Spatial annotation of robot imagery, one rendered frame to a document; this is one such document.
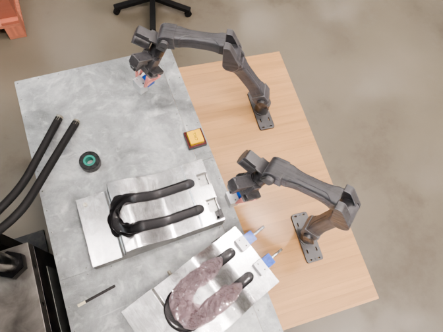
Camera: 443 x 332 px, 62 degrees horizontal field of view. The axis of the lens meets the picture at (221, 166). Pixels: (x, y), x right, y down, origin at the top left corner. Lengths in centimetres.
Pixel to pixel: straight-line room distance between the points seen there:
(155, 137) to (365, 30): 228
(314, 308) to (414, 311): 121
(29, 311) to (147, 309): 44
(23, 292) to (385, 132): 243
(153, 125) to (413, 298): 189
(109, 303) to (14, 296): 33
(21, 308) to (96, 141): 68
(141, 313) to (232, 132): 82
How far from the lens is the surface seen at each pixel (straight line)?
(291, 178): 115
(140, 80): 157
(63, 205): 156
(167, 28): 141
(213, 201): 145
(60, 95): 178
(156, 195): 143
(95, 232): 145
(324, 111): 282
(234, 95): 174
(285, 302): 151
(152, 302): 134
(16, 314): 156
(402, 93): 321
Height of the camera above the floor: 225
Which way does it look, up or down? 67 degrees down
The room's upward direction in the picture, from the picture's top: 18 degrees clockwise
